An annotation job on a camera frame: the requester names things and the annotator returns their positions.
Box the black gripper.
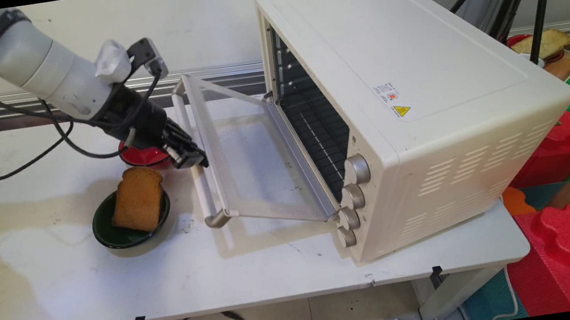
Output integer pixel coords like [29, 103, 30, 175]
[88, 76, 210, 181]

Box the glass oven door with handle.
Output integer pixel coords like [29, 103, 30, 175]
[169, 57, 340, 239]

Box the red bowl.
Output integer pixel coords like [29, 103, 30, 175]
[117, 135, 174, 175]

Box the brown toast slice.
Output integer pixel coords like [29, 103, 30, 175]
[105, 163, 171, 237]

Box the dark green bowl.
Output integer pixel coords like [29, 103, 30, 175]
[88, 184, 177, 253]

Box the silver oven knob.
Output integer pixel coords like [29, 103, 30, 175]
[343, 153, 373, 186]
[337, 205, 363, 232]
[336, 226, 359, 249]
[340, 182, 367, 212]

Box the warning sticker label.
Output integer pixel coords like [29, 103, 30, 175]
[372, 80, 414, 121]

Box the white toaster oven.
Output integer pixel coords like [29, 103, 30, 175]
[253, 0, 570, 275]

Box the white table leg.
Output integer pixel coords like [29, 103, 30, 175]
[412, 263, 512, 320]

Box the orange foam piece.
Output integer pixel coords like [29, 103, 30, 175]
[500, 183, 538, 218]

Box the teal floor mat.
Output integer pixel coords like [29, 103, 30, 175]
[458, 267, 530, 320]

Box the red plate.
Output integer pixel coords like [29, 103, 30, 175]
[506, 33, 535, 47]

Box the small red foam block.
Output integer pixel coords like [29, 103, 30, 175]
[501, 111, 570, 190]

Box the light brown bread slice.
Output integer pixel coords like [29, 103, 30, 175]
[510, 26, 570, 63]

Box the aluminium wall rail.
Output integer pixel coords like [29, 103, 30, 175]
[0, 62, 270, 132]

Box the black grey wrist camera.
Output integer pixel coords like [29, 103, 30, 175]
[126, 35, 171, 84]

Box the dark oven wire rack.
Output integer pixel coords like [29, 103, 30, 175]
[277, 86, 359, 209]

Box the white power cable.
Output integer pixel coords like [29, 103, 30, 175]
[384, 267, 523, 320]

